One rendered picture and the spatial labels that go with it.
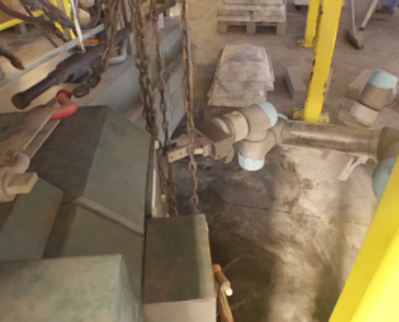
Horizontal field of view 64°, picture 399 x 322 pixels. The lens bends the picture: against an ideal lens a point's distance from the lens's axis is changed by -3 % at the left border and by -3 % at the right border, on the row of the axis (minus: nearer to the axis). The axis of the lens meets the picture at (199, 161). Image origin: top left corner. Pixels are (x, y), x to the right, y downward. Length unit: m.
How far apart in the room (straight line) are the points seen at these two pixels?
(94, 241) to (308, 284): 1.06
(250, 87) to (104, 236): 2.06
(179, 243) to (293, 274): 0.97
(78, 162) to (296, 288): 1.03
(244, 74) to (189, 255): 2.04
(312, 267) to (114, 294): 1.18
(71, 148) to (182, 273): 0.23
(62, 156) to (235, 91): 1.99
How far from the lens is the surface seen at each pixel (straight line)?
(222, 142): 0.77
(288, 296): 1.30
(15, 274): 0.31
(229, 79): 2.37
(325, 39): 2.05
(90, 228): 0.38
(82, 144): 0.49
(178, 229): 0.44
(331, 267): 1.41
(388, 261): 0.46
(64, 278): 0.29
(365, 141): 0.92
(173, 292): 0.39
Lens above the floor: 1.09
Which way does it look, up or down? 37 degrees down
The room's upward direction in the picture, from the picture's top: 2 degrees counter-clockwise
